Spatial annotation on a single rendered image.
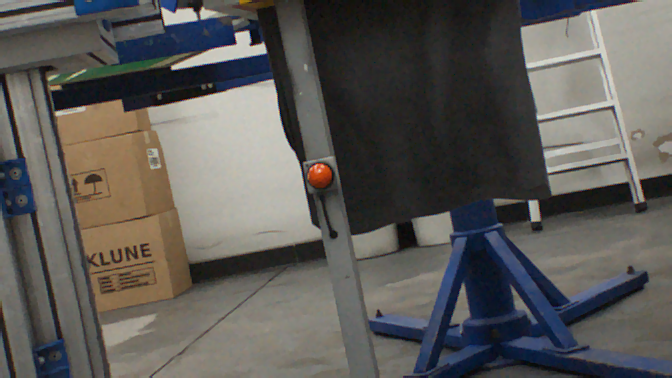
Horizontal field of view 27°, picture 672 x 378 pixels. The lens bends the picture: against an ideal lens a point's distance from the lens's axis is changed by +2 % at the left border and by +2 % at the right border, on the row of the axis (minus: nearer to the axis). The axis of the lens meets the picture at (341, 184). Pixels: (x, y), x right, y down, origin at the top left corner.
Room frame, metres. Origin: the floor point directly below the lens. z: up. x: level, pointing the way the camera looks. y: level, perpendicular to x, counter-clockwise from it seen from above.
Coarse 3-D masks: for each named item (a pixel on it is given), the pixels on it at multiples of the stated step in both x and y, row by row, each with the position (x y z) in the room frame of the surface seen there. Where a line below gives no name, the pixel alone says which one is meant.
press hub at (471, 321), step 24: (456, 216) 3.66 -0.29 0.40; (480, 216) 3.64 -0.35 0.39; (480, 240) 3.62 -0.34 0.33; (504, 240) 3.66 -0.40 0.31; (480, 264) 3.64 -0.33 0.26; (480, 288) 3.64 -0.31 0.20; (504, 288) 3.65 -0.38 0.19; (480, 312) 3.65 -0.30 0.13; (504, 312) 3.64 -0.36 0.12; (480, 336) 3.63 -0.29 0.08; (504, 336) 3.61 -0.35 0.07; (528, 336) 3.65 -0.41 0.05; (504, 360) 3.57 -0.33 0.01
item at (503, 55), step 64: (320, 0) 2.37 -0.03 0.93; (384, 0) 2.35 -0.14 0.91; (448, 0) 2.34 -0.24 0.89; (512, 0) 2.33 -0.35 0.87; (320, 64) 2.38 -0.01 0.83; (384, 64) 2.36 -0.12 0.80; (448, 64) 2.36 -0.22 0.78; (512, 64) 2.33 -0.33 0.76; (384, 128) 2.37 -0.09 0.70; (448, 128) 2.36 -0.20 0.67; (512, 128) 2.34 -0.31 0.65; (384, 192) 2.38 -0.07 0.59; (448, 192) 2.37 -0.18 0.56; (512, 192) 2.35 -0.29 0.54
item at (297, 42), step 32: (256, 0) 2.06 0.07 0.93; (288, 0) 2.09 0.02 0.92; (288, 32) 2.10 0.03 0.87; (288, 64) 2.10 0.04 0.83; (320, 96) 2.11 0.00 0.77; (320, 128) 2.09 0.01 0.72; (320, 160) 2.08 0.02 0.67; (320, 224) 2.10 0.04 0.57; (352, 256) 2.10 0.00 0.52; (352, 288) 2.09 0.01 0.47; (352, 320) 2.09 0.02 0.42; (352, 352) 2.10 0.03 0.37
